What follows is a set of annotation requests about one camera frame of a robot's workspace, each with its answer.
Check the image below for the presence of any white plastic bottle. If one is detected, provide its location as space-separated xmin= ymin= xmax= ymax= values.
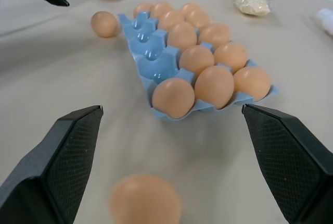
xmin=315 ymin=7 xmax=333 ymax=36

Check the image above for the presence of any blue plastic egg tray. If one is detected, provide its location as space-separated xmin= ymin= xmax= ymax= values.
xmin=117 ymin=11 xmax=281 ymax=121

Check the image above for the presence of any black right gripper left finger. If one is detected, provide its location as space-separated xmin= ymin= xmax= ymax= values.
xmin=0 ymin=105 xmax=104 ymax=224

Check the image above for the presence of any brown egg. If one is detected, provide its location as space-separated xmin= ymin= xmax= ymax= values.
xmin=185 ymin=9 xmax=211 ymax=29
xmin=109 ymin=173 xmax=183 ymax=224
xmin=158 ymin=9 xmax=186 ymax=31
xmin=213 ymin=41 xmax=248 ymax=73
xmin=150 ymin=1 xmax=174 ymax=19
xmin=233 ymin=67 xmax=272 ymax=102
xmin=194 ymin=65 xmax=235 ymax=110
xmin=166 ymin=22 xmax=198 ymax=52
xmin=90 ymin=10 xmax=119 ymax=38
xmin=151 ymin=77 xmax=196 ymax=119
xmin=178 ymin=44 xmax=215 ymax=78
xmin=180 ymin=3 xmax=201 ymax=16
xmin=133 ymin=2 xmax=155 ymax=18
xmin=199 ymin=23 xmax=232 ymax=50

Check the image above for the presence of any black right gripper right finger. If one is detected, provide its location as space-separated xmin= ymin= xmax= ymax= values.
xmin=241 ymin=103 xmax=333 ymax=224

